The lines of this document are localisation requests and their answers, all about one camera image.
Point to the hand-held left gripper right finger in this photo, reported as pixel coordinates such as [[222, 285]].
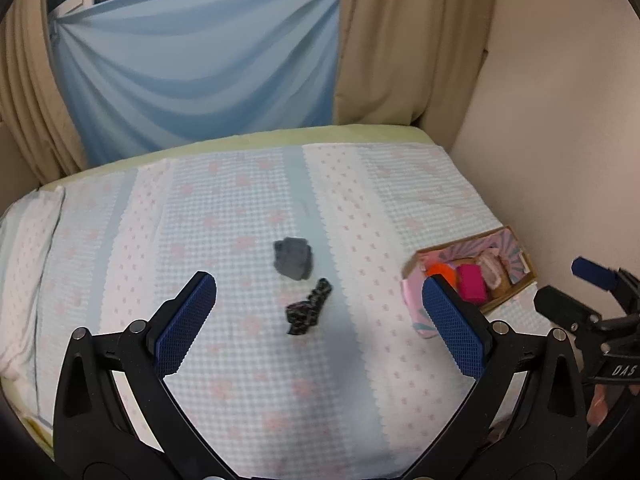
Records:
[[452, 330]]

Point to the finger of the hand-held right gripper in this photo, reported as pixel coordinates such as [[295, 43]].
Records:
[[592, 271], [562, 305]]

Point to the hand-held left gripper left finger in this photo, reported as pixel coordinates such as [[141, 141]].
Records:
[[187, 325]]

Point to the magenta sock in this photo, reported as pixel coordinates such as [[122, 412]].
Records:
[[472, 282]]

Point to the pink patterned cardboard box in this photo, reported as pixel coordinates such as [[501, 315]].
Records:
[[520, 272]]

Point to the orange brown sock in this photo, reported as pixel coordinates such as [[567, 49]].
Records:
[[442, 270]]

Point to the beige pink sock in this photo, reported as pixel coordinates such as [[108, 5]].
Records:
[[492, 270]]

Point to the black patterned sock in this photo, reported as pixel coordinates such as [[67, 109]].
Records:
[[302, 312]]

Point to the grey sock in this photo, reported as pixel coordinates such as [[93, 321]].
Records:
[[292, 257]]

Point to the person's right hand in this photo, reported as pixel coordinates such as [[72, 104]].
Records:
[[597, 405]]

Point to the printed light blue blanket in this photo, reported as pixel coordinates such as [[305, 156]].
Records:
[[225, 210]]

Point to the pale green bed sheet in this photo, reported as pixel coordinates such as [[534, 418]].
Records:
[[300, 135]]

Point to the light blue hanging cloth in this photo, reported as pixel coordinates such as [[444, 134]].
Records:
[[200, 60]]

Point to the beige curtain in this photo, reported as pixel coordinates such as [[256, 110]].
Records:
[[30, 110], [410, 35]]

